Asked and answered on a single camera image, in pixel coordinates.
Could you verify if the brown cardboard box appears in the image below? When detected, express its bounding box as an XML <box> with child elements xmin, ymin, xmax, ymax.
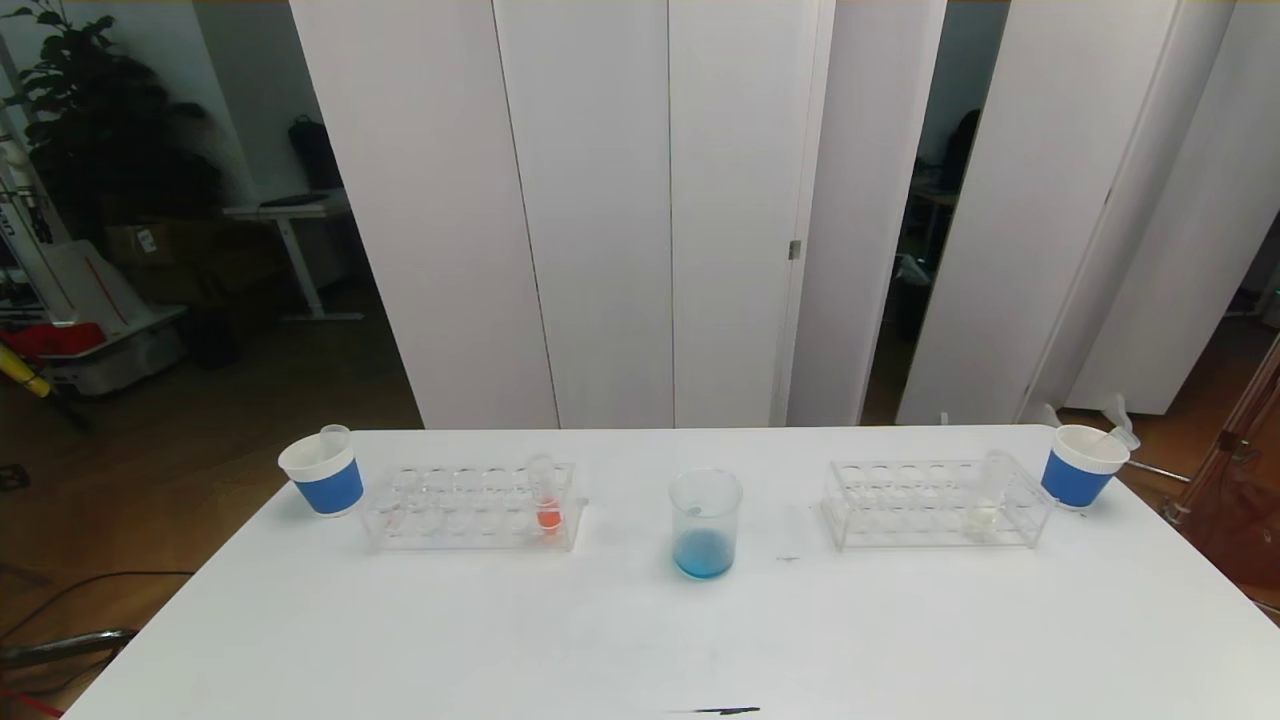
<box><xmin>103</xmin><ymin>220</ymin><xmax>206</xmax><ymax>269</ymax></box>

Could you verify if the reddish brown metal stand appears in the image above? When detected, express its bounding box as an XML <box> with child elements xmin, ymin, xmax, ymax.
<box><xmin>1165</xmin><ymin>335</ymin><xmax>1280</xmax><ymax>611</ymax></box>

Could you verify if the clear acrylic test tube rack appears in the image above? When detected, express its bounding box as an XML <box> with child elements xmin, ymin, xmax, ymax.
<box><xmin>822</xmin><ymin>458</ymin><xmax>1058</xmax><ymax>551</ymax></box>
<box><xmin>358</xmin><ymin>460</ymin><xmax>589</xmax><ymax>553</ymax></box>

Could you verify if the black floor cable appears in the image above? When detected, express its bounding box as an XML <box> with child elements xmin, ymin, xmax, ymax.
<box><xmin>0</xmin><ymin>570</ymin><xmax>196</xmax><ymax>641</ymax></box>

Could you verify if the clear plastic beaker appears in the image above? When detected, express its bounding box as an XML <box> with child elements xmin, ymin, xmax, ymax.
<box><xmin>668</xmin><ymin>467</ymin><xmax>744</xmax><ymax>583</ymax></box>

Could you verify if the black bag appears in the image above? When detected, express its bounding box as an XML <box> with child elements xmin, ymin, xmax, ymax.
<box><xmin>288</xmin><ymin>114</ymin><xmax>344</xmax><ymax>193</ymax></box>

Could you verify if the white folding partition screen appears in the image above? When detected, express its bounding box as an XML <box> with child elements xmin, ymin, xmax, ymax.
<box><xmin>895</xmin><ymin>0</ymin><xmax>1280</xmax><ymax>436</ymax></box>
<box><xmin>289</xmin><ymin>0</ymin><xmax>948</xmax><ymax>429</ymax></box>

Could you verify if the white office desk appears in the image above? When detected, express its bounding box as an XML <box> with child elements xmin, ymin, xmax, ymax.
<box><xmin>222</xmin><ymin>190</ymin><xmax>366</xmax><ymax>323</ymax></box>

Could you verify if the blue sleeved white paper cup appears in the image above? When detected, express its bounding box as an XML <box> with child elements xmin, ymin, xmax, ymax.
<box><xmin>1041</xmin><ymin>424</ymin><xmax>1131</xmax><ymax>511</ymax></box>
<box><xmin>278</xmin><ymin>431</ymin><xmax>365</xmax><ymax>518</ymax></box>

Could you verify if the red pigment test tube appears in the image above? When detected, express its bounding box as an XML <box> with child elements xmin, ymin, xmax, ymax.
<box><xmin>527</xmin><ymin>452</ymin><xmax>564</xmax><ymax>536</ymax></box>
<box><xmin>1098</xmin><ymin>393</ymin><xmax>1143</xmax><ymax>453</ymax></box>

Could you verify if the dark green potted plant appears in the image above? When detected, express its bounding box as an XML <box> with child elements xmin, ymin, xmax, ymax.
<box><xmin>0</xmin><ymin>0</ymin><xmax>223</xmax><ymax>241</ymax></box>

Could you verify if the pale yellow pigment test tube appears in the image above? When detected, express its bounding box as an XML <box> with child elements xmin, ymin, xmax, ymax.
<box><xmin>965</xmin><ymin>448</ymin><xmax>1016</xmax><ymax>543</ymax></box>

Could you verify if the grey metal floor bar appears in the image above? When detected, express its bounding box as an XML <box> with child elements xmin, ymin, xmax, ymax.
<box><xmin>0</xmin><ymin>628</ymin><xmax>138</xmax><ymax>673</ymax></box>

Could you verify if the white machine base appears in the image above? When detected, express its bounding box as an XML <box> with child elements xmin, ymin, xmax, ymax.
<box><xmin>0</xmin><ymin>238</ymin><xmax>189</xmax><ymax>396</ymax></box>

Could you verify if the white upright machine column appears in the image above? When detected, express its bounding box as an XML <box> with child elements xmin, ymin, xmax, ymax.
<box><xmin>0</xmin><ymin>130</ymin><xmax>51</xmax><ymax>321</ymax></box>

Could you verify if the yellow tool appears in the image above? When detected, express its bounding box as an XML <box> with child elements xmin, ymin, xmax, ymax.
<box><xmin>0</xmin><ymin>343</ymin><xmax>53</xmax><ymax>399</ymax></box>

